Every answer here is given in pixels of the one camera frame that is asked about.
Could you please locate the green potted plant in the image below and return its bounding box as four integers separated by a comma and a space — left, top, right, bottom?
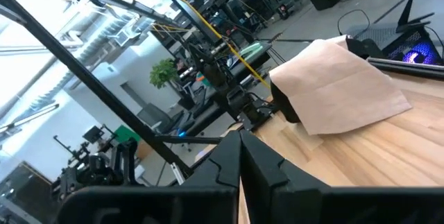
149, 58, 180, 89

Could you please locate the black machine beside table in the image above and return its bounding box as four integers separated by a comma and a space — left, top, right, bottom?
51, 137, 139, 200

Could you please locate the black wifi antenna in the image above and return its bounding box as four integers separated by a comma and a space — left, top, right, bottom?
395, 0, 435, 33

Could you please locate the black aluminium rig frame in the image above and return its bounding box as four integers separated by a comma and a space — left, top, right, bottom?
0, 0, 444, 187

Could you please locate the thin black cable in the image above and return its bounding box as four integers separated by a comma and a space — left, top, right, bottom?
337, 8, 371, 36

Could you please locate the beige paper bag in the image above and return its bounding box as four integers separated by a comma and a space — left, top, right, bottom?
268, 35, 413, 136

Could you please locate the silver aluminium bracket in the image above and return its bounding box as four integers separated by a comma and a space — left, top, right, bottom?
169, 162, 185, 186

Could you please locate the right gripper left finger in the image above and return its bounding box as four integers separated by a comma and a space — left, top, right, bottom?
55, 130, 241, 224

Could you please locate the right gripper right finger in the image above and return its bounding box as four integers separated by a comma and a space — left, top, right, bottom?
240, 130, 444, 224

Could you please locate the yellow cable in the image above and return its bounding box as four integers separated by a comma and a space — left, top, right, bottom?
31, 0, 271, 89

